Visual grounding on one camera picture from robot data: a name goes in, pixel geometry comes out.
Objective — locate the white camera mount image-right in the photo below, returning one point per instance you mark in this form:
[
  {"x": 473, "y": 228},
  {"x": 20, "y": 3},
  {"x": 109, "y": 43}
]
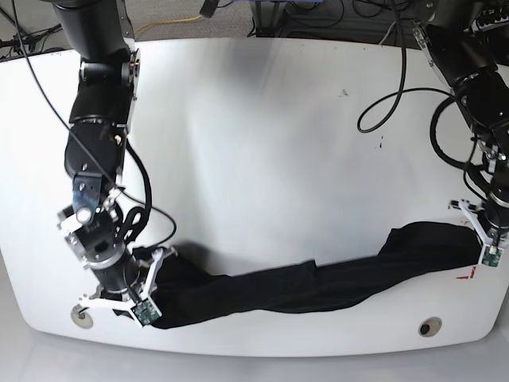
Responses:
[{"x": 493, "y": 240}]

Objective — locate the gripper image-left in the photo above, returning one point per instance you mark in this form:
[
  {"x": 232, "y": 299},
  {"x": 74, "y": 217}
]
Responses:
[{"x": 115, "y": 279}]

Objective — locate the black cable bundle floor left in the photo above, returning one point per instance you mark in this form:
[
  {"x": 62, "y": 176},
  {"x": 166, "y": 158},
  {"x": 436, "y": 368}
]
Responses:
[{"x": 32, "y": 42}]

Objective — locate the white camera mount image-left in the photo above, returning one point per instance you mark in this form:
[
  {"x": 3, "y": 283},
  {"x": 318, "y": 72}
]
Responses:
[{"x": 138, "y": 302}]

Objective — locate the red tape rectangle marking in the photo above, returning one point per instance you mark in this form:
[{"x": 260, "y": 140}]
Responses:
[{"x": 469, "y": 273}]

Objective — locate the table cable grommet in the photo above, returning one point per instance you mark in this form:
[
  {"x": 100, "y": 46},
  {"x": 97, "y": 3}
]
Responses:
[
  {"x": 81, "y": 317},
  {"x": 430, "y": 327}
]

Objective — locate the black robot arm image-left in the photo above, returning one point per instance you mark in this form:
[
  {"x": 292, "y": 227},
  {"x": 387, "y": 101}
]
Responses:
[{"x": 99, "y": 122}]

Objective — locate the left table cable grommet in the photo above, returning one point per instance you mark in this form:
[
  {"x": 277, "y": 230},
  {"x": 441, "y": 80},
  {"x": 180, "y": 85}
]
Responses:
[{"x": 81, "y": 317}]

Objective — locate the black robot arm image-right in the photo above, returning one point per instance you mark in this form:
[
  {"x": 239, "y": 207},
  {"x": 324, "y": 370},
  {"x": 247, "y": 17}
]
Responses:
[{"x": 466, "y": 62}]

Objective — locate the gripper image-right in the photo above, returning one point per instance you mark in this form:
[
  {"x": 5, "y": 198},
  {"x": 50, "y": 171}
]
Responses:
[{"x": 495, "y": 215}]

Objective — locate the right table cable grommet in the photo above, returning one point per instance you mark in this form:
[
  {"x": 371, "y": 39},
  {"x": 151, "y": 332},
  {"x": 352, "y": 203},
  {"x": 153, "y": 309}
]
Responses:
[{"x": 430, "y": 327}]

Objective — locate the black T-shirt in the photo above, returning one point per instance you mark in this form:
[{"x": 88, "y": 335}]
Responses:
[{"x": 187, "y": 294}]

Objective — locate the white power strip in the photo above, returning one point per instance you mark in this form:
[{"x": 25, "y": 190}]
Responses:
[{"x": 492, "y": 19}]

